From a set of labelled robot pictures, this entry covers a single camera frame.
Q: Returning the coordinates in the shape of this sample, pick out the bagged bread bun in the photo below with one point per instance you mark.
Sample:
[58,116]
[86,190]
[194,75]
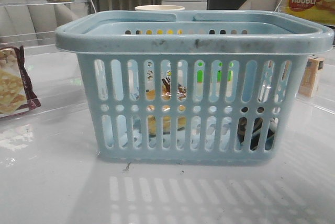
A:
[166,120]

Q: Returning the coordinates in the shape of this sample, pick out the black white tissue pack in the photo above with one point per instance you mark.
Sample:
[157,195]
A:
[253,130]

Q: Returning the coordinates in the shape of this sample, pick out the light blue plastic basket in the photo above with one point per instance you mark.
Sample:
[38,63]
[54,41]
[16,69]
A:
[119,63]

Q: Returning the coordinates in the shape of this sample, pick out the red green puzzle cube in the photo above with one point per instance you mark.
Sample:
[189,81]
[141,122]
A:
[217,70]

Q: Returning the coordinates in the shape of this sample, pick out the yellow popcorn paper cup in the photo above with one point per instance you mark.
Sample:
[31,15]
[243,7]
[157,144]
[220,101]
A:
[161,8]

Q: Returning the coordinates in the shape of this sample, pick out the left clear acrylic shelf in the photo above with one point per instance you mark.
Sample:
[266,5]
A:
[54,74]

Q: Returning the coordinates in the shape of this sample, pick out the beige snack carton box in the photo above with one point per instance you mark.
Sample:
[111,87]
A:
[310,81]

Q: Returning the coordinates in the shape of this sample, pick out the beige armchair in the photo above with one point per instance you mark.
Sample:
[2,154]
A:
[266,5]

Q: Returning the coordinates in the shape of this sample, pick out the maroon cracker packet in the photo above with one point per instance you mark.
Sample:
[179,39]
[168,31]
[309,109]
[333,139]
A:
[17,95]

